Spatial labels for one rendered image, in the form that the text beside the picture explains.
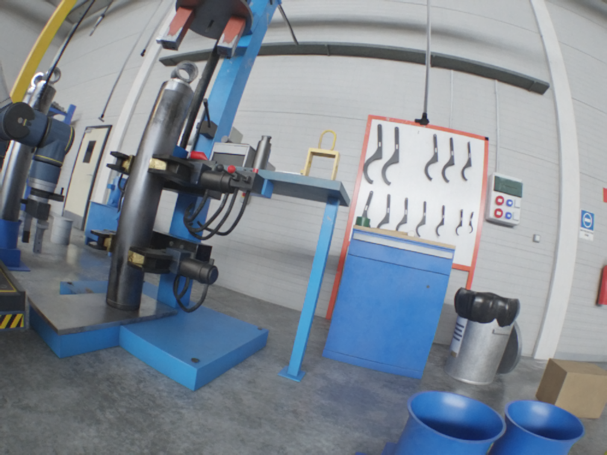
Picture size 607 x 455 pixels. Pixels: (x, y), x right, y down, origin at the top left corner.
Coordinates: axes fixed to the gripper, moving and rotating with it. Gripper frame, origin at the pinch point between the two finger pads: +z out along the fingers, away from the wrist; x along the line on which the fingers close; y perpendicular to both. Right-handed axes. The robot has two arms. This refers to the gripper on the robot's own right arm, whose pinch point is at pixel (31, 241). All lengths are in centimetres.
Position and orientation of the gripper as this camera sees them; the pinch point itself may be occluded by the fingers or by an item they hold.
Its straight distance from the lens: 105.7
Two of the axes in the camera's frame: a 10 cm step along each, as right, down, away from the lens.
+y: -2.5, -1.2, -9.6
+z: -2.2, 9.7, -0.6
